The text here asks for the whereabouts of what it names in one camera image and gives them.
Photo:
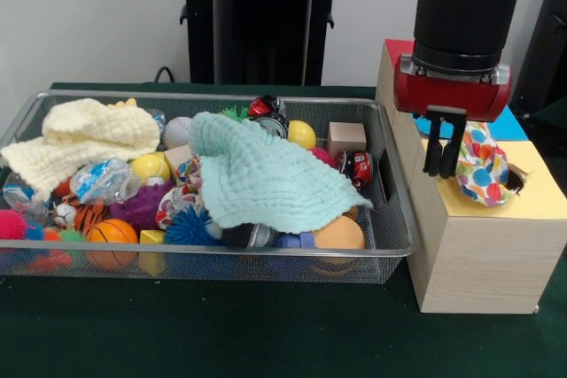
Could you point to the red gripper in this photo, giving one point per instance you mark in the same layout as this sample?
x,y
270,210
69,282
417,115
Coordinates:
x,y
452,93

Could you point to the colourful polka dot cloth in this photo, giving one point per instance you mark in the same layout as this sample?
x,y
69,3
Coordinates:
x,y
483,170

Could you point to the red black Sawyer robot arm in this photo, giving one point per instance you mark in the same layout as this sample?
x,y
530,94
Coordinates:
x,y
465,15

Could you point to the shallow clear mesh bin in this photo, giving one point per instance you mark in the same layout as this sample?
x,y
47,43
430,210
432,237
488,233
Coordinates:
x,y
392,219

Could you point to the wooden box with three holes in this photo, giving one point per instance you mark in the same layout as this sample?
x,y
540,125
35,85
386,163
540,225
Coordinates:
x,y
478,254

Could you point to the small wooden cube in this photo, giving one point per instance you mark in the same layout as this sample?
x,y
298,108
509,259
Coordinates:
x,y
345,139

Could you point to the peach orange ball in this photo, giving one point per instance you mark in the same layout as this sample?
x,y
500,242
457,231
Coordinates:
x,y
338,235

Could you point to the black chair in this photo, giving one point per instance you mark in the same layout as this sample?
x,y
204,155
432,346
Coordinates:
x,y
549,59

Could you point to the yellow ball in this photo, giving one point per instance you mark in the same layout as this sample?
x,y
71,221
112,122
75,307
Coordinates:
x,y
301,134
151,167

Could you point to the mint green cloth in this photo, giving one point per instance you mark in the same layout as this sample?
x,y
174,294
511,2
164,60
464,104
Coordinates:
x,y
266,174

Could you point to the green spiky ball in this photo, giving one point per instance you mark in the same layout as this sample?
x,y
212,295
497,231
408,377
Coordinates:
x,y
235,114

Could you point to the white toy baseball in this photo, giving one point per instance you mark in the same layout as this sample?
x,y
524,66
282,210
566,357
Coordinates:
x,y
177,133

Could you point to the orange toy basketball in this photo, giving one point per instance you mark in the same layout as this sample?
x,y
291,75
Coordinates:
x,y
113,235

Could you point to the cream yellow cloth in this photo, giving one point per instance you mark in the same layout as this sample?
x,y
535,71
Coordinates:
x,y
89,134

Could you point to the pink spiky ball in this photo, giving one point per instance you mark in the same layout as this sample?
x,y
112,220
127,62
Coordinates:
x,y
11,224

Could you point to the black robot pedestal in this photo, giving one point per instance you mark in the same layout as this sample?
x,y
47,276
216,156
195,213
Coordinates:
x,y
257,24

